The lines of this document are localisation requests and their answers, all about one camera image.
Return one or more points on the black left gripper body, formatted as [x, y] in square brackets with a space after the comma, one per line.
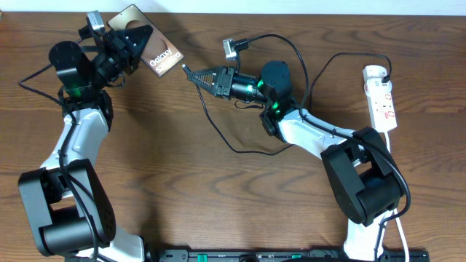
[119, 51]

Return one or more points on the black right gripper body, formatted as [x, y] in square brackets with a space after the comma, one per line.
[227, 77]

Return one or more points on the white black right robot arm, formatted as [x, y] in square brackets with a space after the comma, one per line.
[364, 179]

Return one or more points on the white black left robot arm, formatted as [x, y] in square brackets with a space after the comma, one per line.
[68, 210]

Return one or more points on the white USB charger adapter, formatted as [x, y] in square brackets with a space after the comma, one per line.
[375, 86]

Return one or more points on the white power strip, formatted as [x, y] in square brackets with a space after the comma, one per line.
[381, 108]

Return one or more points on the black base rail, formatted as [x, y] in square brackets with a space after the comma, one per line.
[245, 256]

